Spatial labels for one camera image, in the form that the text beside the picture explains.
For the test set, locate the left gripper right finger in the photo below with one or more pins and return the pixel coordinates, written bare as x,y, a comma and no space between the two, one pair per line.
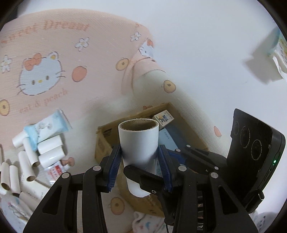
195,202

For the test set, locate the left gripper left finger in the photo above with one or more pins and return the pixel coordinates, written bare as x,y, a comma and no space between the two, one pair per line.
57,211

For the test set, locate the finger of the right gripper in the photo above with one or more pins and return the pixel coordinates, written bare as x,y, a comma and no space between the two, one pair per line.
199,160
151,183

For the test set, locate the white red spout pouch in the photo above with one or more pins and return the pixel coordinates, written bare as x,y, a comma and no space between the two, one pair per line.
53,172

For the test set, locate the light blue box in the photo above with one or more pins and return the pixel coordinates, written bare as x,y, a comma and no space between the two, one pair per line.
172,137

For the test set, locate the small white printed box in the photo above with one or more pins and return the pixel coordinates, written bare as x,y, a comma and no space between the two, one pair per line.
163,118

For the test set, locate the blue white wipes pack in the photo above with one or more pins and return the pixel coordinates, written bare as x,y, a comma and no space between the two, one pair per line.
48,127

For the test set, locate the pink Hello Kitty bed sheet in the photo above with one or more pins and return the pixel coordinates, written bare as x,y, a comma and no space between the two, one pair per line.
95,67

